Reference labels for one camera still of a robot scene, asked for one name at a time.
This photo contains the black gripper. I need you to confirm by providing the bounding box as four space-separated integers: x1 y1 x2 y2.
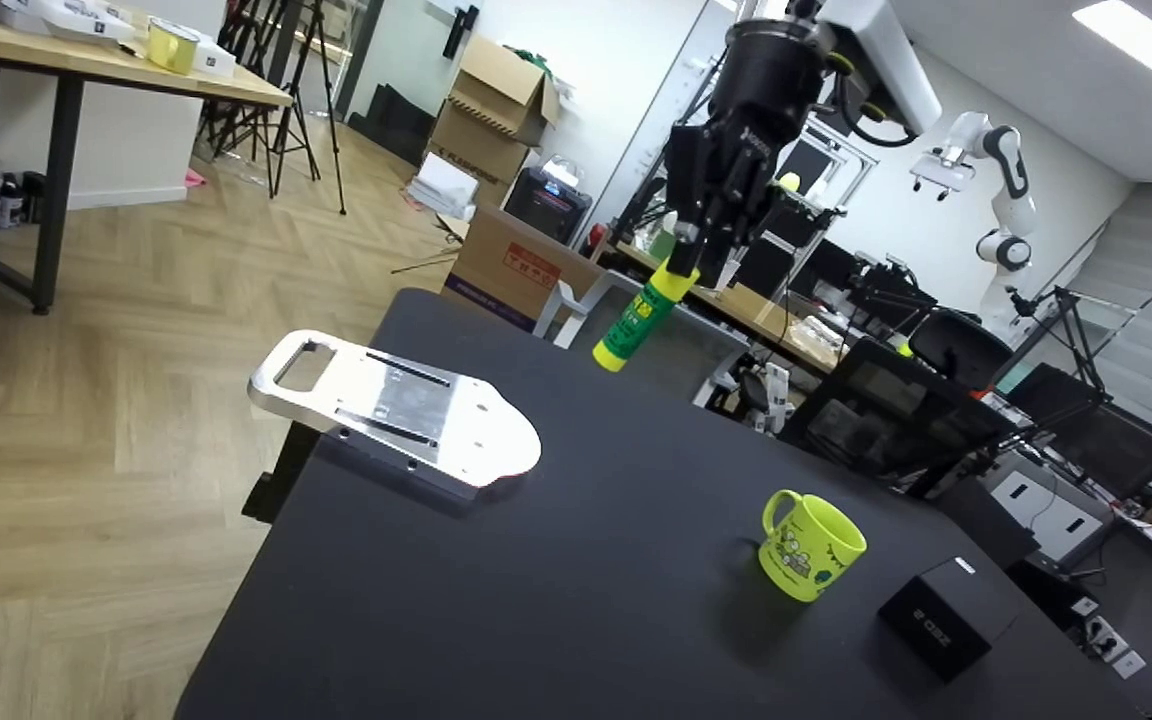
666 21 825 287

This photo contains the green yellow glue stick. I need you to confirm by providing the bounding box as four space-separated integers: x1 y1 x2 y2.
594 265 700 372

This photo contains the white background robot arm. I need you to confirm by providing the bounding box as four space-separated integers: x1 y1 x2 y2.
912 112 1037 273

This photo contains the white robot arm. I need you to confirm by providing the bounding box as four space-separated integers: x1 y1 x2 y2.
666 0 942 286

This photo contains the yellow-green mug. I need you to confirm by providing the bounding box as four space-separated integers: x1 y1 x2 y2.
757 487 869 603

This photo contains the brown cardboard box with print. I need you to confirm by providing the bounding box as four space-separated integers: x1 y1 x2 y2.
445 208 599 333

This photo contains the black monitor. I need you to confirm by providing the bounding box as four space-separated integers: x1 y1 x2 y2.
785 341 1007 502

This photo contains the black box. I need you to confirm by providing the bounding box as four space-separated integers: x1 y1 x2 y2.
882 557 1018 679

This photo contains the wooden desk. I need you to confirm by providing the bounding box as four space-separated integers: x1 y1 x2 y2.
0 27 289 317

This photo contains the black camera tripod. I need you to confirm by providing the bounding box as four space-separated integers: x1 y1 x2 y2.
199 0 353 222

